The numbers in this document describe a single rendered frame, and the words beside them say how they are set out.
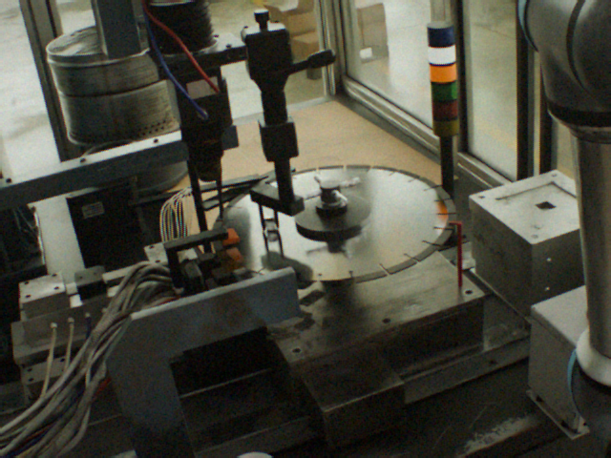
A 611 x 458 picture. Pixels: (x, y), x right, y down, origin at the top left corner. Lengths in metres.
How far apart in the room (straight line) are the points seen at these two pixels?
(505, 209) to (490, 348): 0.22
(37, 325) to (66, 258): 0.39
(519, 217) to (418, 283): 0.19
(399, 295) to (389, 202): 0.14
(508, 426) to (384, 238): 0.31
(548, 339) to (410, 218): 0.27
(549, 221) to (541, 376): 0.27
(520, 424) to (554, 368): 0.09
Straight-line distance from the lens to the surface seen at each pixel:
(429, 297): 1.13
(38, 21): 2.03
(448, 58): 1.29
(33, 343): 1.27
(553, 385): 1.06
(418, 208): 1.15
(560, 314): 1.02
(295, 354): 1.05
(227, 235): 1.09
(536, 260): 1.18
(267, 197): 1.09
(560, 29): 0.59
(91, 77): 1.65
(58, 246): 1.68
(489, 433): 1.07
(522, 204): 1.27
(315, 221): 1.12
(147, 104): 1.67
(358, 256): 1.05
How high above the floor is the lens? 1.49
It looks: 29 degrees down
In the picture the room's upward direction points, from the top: 7 degrees counter-clockwise
